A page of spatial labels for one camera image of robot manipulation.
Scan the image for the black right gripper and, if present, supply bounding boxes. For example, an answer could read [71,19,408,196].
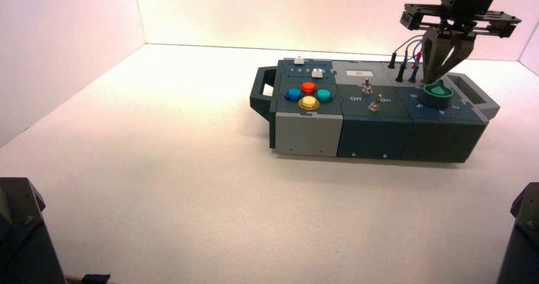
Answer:
[400,0,522,85]

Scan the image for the green rotary knob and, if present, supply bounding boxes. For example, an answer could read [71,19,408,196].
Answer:
[423,79,454,109]

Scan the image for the dark green grey control box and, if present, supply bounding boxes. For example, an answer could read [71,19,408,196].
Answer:
[249,57,501,164]

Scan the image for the yellow round push button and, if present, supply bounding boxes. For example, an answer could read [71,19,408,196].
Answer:
[298,95,321,112]

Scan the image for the red banana plug cable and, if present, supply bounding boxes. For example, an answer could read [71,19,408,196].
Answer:
[414,51,426,85]

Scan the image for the black banana plug cable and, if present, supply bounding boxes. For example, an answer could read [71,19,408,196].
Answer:
[388,34,425,83]

